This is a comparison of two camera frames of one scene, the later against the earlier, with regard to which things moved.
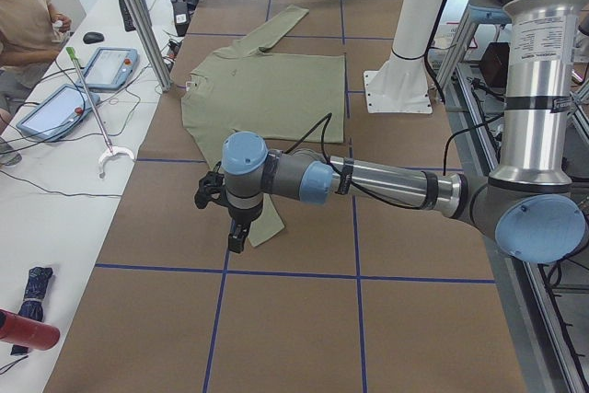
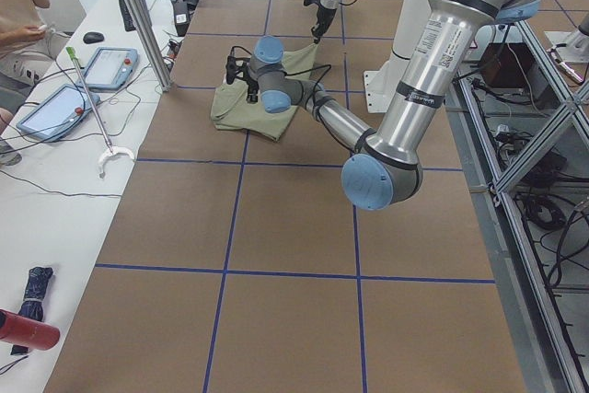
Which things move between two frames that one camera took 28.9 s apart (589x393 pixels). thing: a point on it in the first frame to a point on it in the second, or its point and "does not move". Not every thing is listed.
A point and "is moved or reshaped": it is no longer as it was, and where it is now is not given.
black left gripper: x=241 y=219 to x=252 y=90
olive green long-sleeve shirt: x=281 y=97 is moved or reshaped
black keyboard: x=128 y=20 does not move
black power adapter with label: x=181 y=17 does not move
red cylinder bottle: x=26 y=333 does not move
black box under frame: x=495 y=66 does not move
